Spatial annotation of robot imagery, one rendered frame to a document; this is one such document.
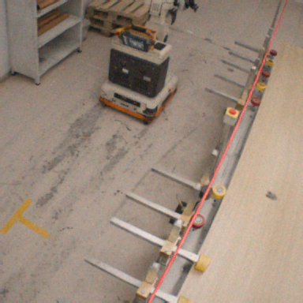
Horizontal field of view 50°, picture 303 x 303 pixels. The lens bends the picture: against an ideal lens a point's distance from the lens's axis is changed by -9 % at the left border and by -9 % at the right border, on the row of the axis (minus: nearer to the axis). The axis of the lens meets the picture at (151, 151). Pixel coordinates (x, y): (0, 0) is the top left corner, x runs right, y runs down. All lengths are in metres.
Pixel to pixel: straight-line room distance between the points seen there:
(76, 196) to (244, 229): 1.57
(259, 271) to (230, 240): 0.24
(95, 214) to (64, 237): 0.34
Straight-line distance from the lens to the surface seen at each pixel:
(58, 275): 2.66
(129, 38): 3.20
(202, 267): 1.69
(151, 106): 3.46
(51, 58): 4.36
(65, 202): 2.98
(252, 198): 2.09
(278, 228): 2.04
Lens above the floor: 2.45
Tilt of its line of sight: 46 degrees down
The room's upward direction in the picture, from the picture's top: 11 degrees clockwise
